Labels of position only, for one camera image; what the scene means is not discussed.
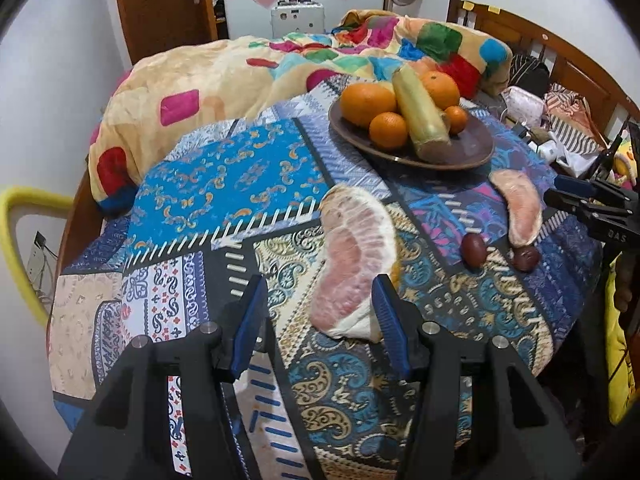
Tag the small orange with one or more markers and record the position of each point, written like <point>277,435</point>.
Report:
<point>457,119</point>

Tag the dark glass bottle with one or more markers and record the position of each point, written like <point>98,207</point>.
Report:
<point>607,156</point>

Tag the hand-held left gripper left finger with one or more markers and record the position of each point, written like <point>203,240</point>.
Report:
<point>250,325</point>

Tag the large pomelo segment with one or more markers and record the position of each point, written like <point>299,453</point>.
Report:
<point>350,260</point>

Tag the dark red jujube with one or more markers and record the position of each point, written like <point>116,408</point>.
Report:
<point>473,250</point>
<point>525,258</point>

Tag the small pomelo segment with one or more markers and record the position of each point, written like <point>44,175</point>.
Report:
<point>520,210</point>

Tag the yellow tube chair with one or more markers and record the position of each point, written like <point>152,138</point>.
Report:
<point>15,197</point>

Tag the large orange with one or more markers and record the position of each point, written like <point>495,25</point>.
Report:
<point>365,102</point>

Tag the pink bag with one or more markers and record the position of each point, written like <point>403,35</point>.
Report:
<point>525,102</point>

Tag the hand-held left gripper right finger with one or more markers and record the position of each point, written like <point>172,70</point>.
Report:
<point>390,330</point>

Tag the wooden headboard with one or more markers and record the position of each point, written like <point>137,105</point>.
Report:
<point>550,40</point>

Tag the brown wooden plate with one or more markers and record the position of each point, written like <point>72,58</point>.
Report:
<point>470,145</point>

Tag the medium orange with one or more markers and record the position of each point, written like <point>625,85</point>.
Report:
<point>389,130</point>
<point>442,90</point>

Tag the black backpack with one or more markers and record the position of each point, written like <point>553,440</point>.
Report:
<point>530,75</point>

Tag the yellow cloth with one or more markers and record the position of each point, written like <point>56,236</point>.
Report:
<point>617,350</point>

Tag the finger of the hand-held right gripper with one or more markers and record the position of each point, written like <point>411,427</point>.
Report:
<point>570,201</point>
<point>575,185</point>

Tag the colourful patchwork quilt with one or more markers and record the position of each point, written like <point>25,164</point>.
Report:
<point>200,75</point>

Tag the brown wooden door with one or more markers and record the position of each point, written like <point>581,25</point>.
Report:
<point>165,5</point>

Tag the white appliance box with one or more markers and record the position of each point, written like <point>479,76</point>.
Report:
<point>297,20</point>

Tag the striped bag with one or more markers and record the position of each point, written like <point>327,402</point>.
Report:
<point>575,120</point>

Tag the long sugarcane piece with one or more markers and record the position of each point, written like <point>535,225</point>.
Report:
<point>420,115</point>

